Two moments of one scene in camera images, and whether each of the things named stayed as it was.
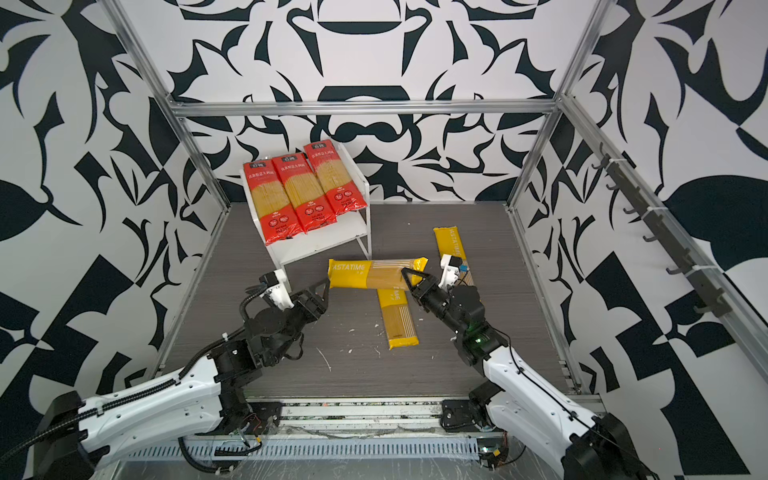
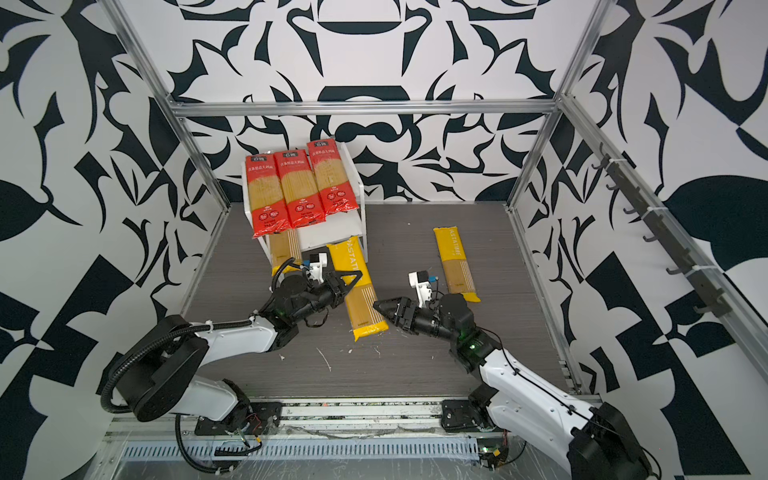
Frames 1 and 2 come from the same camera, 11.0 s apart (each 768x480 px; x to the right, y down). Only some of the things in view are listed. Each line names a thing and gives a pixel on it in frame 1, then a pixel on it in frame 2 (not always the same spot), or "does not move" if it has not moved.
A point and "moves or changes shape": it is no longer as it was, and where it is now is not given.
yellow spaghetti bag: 385,274 → 285,246
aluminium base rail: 363,417 does not move
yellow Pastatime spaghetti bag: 399,318 → 363,306
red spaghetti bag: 342,194 does not move
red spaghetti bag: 279,216 moves or changes shape
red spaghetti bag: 308,198 moves or changes shape
